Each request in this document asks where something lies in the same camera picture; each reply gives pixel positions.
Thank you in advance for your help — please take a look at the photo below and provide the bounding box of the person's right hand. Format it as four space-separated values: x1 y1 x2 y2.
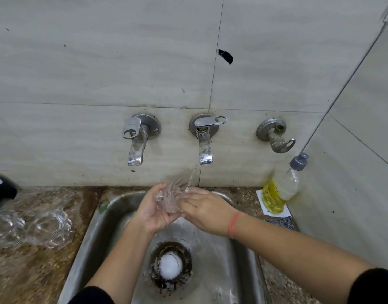
178 186 240 239

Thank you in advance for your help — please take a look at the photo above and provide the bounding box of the person's left hand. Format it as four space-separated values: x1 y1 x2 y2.
132 182 182 236

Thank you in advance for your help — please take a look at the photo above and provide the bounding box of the clear glass cup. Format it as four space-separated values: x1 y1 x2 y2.
155 180 191 215
24 207 75 250
0 210 26 250

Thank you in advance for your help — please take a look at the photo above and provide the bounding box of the dark speckled sponge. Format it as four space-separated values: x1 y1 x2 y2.
265 217 297 231

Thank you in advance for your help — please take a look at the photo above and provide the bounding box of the yellow dish soap bottle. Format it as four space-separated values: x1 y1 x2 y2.
262 152 310 215

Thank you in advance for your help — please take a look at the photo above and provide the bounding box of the black dish rack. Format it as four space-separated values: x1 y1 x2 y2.
0 172 19 211

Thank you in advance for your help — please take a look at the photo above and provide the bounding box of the person's left forearm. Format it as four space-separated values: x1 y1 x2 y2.
85 221 155 304

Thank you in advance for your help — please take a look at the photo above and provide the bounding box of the person's right forearm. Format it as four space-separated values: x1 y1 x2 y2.
231 213 377 304

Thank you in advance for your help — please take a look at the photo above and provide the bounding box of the orange wrist thread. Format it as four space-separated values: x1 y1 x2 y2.
228 211 244 240

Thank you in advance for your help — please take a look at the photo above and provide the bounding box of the metal sink drain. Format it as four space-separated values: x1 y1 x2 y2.
149 241 193 290

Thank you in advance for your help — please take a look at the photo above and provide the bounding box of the stainless steel sink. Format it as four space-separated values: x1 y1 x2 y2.
57 188 270 304

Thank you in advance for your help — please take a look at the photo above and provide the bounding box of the black tape piece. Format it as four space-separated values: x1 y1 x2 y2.
218 49 234 65

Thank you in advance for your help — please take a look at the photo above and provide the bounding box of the black right sleeve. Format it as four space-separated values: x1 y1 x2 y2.
347 268 388 304

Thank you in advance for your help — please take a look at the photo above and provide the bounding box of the chrome wall tap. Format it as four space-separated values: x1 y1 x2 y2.
189 114 229 166
122 114 162 167

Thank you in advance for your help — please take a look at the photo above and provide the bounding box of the grey wall valve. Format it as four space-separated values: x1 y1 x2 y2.
256 118 297 154

